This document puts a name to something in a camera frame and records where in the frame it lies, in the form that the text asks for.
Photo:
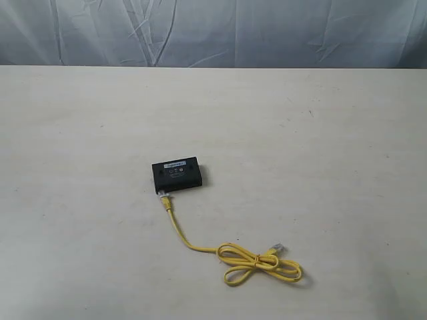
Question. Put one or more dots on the black rectangular adapter box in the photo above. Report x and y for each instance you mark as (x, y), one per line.
(176, 175)

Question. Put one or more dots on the grey backdrop cloth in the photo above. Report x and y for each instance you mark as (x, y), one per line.
(218, 34)

